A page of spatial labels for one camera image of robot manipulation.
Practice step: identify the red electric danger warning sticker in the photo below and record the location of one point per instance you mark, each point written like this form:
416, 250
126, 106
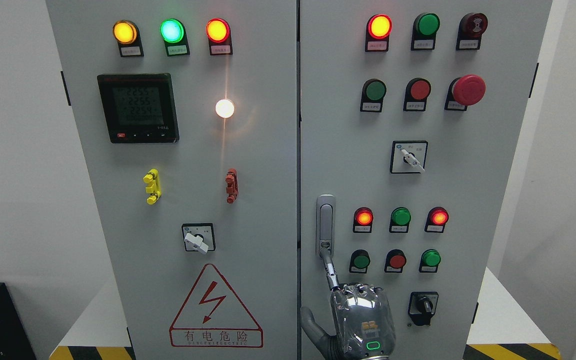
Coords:
213, 315

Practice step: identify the red emergency stop mushroom button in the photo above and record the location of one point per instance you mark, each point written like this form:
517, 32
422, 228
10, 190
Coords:
465, 91

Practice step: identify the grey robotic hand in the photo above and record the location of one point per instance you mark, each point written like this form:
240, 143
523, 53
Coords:
362, 318

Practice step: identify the red lit indicator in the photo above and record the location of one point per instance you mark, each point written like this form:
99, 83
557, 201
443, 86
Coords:
436, 220
363, 220

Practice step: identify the yellow indicator light top left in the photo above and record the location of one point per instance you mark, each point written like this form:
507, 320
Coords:
128, 38

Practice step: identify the white platform with hazard stripes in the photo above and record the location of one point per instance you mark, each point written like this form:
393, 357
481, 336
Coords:
501, 329

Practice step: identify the red lit indicator lower left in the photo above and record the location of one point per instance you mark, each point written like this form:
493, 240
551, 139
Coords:
363, 220

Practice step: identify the grey cabinet door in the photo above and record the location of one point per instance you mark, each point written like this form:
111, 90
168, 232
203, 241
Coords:
256, 236
347, 153

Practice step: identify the white rotary switch left door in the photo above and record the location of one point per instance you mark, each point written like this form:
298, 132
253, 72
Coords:
198, 237

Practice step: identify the red-orange indicator light left door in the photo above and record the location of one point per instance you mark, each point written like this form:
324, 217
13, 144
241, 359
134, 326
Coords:
218, 32

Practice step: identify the green push button top row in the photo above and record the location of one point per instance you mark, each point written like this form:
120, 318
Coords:
425, 28

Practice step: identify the silver door lock handle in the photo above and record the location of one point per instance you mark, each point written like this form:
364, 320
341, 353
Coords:
325, 224

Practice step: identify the dark red buzzer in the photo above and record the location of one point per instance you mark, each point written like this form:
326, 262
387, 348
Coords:
471, 28

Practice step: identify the black key selector switch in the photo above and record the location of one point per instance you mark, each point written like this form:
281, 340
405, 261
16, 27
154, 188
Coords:
422, 307

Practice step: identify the red lit indicator right door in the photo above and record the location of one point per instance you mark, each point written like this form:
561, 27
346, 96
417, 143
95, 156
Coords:
378, 30

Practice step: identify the red push button lower middle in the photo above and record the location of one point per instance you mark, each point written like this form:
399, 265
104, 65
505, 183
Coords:
395, 261

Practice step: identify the red push button second row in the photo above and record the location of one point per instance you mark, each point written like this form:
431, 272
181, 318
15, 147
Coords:
416, 95

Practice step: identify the green push button second row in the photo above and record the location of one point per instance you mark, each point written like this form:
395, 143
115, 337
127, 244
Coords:
372, 96

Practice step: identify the green push button lower left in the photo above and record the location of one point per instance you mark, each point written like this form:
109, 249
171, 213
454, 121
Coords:
359, 262

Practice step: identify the green lit indicator light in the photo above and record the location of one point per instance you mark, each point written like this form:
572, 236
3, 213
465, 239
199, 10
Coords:
175, 39

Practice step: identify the red lit indicator lower right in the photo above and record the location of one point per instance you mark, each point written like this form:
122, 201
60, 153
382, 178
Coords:
436, 220

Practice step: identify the white rotary switch upper right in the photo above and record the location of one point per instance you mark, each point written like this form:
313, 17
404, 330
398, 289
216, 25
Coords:
408, 157

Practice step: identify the black digital power meter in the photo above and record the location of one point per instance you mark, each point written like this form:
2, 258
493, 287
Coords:
139, 108

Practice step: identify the white lit indicator lamp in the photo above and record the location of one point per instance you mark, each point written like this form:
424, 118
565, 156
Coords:
224, 108

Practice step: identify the green push button lower right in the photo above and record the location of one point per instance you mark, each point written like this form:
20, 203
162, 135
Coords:
429, 261

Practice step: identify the grey right cabinet door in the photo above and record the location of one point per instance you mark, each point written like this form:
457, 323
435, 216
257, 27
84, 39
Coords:
347, 153

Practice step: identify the green indicator lower middle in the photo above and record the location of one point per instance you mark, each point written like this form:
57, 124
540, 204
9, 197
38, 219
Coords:
400, 220

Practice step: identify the grey left cabinet door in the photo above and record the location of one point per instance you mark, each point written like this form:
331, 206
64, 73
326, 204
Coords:
256, 236

